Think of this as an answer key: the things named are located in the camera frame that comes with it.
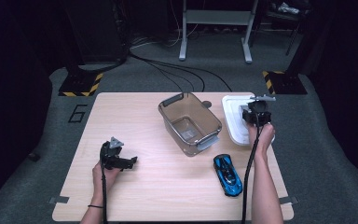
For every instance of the black yellow striped stand base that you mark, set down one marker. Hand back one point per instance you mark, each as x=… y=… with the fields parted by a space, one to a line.
x=287 y=82
x=80 y=84

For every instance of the white storage box lid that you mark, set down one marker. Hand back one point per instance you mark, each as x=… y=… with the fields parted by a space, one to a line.
x=234 y=124

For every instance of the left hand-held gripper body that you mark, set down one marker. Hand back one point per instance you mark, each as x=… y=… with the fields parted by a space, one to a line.
x=110 y=155

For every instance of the person's left hand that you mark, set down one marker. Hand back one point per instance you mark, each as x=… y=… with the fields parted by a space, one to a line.
x=96 y=182

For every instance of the white metal stand frame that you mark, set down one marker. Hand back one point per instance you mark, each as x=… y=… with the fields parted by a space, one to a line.
x=217 y=17

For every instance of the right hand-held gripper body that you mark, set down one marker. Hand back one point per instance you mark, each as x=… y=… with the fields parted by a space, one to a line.
x=261 y=113

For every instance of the small black floor object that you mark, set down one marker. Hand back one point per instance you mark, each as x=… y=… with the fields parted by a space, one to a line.
x=34 y=157

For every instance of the person's right hand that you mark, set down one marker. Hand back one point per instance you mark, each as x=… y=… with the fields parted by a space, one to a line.
x=265 y=137

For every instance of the dark chair with white cloth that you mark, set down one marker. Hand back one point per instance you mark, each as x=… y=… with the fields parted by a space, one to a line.
x=287 y=11

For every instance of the clear plastic storage box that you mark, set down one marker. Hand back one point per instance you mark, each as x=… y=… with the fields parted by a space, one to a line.
x=189 y=124

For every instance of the grey tape piece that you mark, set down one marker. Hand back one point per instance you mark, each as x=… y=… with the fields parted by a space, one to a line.
x=59 y=199
x=290 y=200

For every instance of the blue toy car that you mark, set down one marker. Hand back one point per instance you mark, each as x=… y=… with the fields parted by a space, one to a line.
x=228 y=175

